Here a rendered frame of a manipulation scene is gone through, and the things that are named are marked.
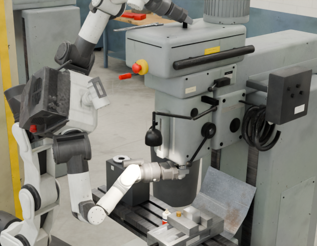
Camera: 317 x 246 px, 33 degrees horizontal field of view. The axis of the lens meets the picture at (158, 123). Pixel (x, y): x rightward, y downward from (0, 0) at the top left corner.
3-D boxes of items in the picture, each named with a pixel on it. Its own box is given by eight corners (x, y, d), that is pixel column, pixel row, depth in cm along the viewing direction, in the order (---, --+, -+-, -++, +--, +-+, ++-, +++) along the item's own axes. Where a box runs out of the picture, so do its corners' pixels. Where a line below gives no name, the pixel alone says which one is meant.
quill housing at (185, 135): (182, 169, 227) (184, 97, 215) (151, 153, 241) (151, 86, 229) (213, 156, 238) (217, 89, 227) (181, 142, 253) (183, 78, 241)
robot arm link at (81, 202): (81, 229, 215) (74, 174, 213) (68, 225, 225) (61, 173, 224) (106, 222, 221) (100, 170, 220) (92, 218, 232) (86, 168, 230)
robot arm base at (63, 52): (49, 68, 235) (62, 68, 226) (56, 40, 236) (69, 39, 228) (78, 78, 244) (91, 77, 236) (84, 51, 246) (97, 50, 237)
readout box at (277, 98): (281, 126, 218) (286, 77, 210) (264, 120, 224) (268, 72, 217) (309, 115, 230) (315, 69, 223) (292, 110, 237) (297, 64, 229)
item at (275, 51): (217, 104, 229) (220, 59, 221) (181, 92, 244) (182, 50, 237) (321, 72, 278) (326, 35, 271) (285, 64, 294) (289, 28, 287)
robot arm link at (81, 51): (70, 29, 233) (57, 56, 236) (77, 37, 226) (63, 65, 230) (92, 38, 240) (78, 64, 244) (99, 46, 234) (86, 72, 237)
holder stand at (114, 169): (132, 207, 272) (132, 172, 264) (106, 191, 287) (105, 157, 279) (150, 199, 279) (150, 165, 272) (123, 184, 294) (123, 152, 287)
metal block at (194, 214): (191, 226, 241) (192, 214, 239) (182, 220, 245) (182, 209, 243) (200, 222, 244) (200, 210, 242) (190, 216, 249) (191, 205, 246)
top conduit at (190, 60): (178, 71, 199) (178, 62, 198) (170, 69, 202) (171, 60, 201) (255, 53, 227) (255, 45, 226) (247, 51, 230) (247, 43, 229)
